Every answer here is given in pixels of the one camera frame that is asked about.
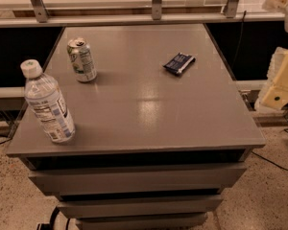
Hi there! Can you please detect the blue snack packet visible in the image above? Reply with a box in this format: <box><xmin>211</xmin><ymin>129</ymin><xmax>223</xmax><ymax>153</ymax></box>
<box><xmin>163</xmin><ymin>53</ymin><xmax>196</xmax><ymax>76</ymax></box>

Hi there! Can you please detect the clear plastic water bottle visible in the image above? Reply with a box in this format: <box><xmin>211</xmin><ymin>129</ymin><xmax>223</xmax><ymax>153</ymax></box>
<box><xmin>20</xmin><ymin>59</ymin><xmax>76</xmax><ymax>143</ymax></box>

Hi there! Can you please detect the black cable under cabinet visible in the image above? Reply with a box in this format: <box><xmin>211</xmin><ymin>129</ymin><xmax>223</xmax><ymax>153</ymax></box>
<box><xmin>36</xmin><ymin>205</ymin><xmax>71</xmax><ymax>230</ymax></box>

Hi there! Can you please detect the black cable on floor right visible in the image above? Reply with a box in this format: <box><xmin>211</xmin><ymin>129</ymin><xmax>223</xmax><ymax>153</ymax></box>
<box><xmin>251</xmin><ymin>150</ymin><xmax>288</xmax><ymax>174</ymax></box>

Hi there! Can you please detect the grey drawer cabinet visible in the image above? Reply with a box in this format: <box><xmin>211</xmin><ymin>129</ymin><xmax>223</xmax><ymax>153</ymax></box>
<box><xmin>7</xmin><ymin>24</ymin><xmax>265</xmax><ymax>230</ymax></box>

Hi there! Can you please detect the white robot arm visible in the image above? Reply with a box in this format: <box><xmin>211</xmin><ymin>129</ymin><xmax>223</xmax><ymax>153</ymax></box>
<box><xmin>258</xmin><ymin>0</ymin><xmax>288</xmax><ymax>110</ymax></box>

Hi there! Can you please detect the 7up soda can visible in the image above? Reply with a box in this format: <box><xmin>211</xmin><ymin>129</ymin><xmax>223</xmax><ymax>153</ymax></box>
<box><xmin>66</xmin><ymin>37</ymin><xmax>97</xmax><ymax>82</ymax></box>

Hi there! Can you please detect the metal railing frame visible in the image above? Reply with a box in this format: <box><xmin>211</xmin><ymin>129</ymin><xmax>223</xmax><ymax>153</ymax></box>
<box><xmin>0</xmin><ymin>0</ymin><xmax>284</xmax><ymax>28</ymax></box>

